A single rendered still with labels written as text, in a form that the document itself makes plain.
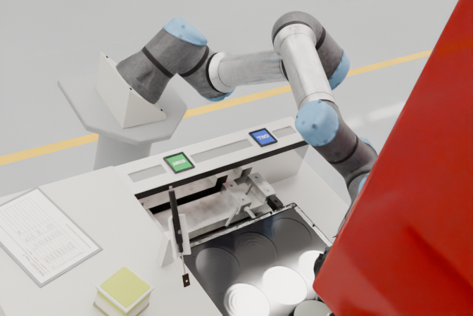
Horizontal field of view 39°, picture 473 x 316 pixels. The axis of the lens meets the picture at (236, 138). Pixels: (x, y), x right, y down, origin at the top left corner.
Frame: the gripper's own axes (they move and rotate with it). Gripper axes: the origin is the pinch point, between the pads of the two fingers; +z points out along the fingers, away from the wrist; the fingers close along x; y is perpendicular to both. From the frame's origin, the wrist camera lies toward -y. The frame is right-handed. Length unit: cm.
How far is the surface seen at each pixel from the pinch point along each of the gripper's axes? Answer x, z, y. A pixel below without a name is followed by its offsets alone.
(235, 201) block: -24.0, 1.1, -19.2
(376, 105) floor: 37, 91, -226
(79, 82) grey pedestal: -78, 9, -54
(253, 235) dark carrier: -17.7, 1.4, -10.7
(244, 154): -25.5, -4.8, -30.1
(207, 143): -35.1, -4.8, -29.3
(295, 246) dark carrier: -7.6, 1.4, -11.7
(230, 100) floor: -41, 91, -184
